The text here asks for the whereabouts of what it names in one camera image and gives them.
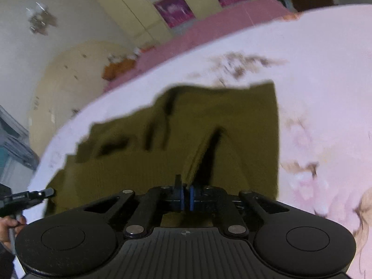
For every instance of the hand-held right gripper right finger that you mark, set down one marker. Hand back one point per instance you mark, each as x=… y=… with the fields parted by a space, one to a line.
x=192 y=199

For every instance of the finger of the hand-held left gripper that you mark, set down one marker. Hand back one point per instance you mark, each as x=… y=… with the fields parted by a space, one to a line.
x=35 y=196

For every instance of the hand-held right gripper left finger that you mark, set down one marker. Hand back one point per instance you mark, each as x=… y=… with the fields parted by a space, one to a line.
x=181 y=200

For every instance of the olive green hooded sweater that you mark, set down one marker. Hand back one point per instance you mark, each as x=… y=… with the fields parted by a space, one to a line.
x=145 y=157

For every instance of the person's left forearm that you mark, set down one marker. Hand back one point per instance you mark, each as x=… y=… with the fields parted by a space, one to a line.
x=4 y=263

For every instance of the person's left hand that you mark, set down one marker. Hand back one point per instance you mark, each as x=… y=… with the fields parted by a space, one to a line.
x=4 y=231

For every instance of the grey blue curtain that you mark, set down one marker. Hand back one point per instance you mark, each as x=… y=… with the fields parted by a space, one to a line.
x=14 y=151

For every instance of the cream round headboard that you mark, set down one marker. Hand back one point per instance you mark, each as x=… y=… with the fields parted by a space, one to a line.
x=64 y=93

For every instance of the orange cloth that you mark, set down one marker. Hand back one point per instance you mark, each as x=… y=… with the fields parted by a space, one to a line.
x=119 y=68

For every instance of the pale patterned pillow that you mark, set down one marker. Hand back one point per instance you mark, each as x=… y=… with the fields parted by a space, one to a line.
x=128 y=55

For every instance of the white floral bed sheet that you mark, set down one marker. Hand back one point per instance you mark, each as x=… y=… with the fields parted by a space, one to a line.
x=319 y=93

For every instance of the pink bedspread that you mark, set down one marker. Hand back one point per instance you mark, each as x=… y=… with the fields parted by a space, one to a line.
x=203 y=32

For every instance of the cream wardrobe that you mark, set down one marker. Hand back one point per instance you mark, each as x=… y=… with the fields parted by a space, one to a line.
x=130 y=5

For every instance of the glass wall lamp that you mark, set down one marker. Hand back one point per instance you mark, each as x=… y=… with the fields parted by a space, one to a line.
x=40 y=19

